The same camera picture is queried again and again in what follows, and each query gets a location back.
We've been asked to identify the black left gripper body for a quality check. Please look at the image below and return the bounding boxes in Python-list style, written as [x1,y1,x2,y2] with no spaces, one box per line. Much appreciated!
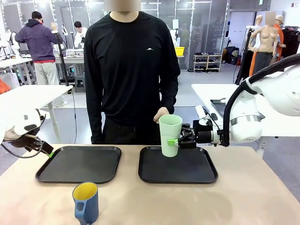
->
[3,133,38,147]

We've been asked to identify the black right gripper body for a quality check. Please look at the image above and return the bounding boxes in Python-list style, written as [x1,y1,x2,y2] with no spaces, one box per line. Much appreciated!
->
[192,126,214,145]

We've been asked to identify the pale green plastic cup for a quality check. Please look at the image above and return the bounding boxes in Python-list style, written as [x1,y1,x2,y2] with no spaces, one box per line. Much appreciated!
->
[158,114,183,158]

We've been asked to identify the person's right forearm black sleeve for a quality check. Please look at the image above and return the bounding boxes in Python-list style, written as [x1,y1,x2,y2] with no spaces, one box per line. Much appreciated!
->
[85,89,105,144]

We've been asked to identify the person's left forearm black sleeve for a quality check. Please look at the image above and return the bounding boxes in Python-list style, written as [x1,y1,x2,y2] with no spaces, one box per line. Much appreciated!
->
[160,70,181,111]

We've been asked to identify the person's left hand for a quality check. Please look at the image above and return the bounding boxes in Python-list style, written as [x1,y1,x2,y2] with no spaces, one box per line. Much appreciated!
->
[153,107,174,124]

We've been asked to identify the black plastic serving tray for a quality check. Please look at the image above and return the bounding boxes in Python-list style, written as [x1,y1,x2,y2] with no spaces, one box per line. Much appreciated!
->
[35,145,122,184]
[138,145,219,184]

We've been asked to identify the dark metal pan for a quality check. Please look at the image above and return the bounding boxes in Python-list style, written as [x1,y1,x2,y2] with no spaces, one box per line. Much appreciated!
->
[210,98,265,120]

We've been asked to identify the white table with grey legs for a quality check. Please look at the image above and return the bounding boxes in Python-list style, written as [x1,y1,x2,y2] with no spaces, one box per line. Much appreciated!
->
[0,84,74,139]

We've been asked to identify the person's black trousers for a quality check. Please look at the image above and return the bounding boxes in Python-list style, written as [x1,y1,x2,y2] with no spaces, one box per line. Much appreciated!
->
[102,114,163,145]

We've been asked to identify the orange fabric item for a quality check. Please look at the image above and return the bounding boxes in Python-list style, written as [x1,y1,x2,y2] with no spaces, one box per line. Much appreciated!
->
[0,78,11,95]

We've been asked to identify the wooden shoe rack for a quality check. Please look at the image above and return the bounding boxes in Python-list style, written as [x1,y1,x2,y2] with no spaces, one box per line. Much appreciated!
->
[192,52,223,73]

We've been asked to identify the blue mug yellow inside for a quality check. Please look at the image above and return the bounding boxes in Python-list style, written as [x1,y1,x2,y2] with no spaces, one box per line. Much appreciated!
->
[72,181,99,225]

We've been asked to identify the dark bags pile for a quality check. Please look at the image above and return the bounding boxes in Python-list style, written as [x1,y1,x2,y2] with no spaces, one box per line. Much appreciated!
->
[222,45,241,66]

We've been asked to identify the person's torso black shirt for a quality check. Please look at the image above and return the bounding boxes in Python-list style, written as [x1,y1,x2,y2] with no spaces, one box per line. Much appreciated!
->
[83,11,181,127]

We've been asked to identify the black tripod stand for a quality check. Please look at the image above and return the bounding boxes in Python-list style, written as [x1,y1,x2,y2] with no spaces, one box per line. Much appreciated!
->
[54,31,73,95]

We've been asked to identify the white workbench with equipment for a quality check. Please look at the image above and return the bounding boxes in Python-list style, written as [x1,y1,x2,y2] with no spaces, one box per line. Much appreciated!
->
[54,48,85,71]

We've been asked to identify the person in purple hoodie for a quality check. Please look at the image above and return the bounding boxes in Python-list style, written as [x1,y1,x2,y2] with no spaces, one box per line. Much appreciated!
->
[15,11,64,107]

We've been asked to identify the bare mannequin with grey skirt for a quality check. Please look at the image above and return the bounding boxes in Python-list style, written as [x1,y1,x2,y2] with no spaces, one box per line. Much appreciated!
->
[248,11,281,78]

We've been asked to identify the person in white top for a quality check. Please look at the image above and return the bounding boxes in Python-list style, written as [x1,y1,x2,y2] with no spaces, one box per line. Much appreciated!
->
[73,20,89,49]

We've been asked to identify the white mannequin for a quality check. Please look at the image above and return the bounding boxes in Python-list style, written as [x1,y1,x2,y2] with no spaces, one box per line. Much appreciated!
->
[254,14,265,49]

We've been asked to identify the black clothes on rack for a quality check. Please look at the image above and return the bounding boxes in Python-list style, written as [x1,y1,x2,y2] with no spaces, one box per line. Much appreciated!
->
[280,26,300,60]

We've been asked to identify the person in orange with cap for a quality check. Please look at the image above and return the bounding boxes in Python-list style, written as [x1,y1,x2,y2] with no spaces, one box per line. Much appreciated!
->
[273,14,287,62]

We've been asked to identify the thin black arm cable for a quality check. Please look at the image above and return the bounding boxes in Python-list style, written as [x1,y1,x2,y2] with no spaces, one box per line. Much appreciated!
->
[0,137,45,159]

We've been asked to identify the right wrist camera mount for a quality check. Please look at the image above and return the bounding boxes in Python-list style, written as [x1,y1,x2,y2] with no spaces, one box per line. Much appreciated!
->
[192,105,219,131]

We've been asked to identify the black corrugated cable conduit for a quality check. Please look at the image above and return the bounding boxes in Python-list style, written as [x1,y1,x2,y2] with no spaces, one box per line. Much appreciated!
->
[222,52,300,148]

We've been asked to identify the hanging black power cable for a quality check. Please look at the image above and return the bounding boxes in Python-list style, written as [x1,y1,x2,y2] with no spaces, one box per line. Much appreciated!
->
[70,89,78,145]

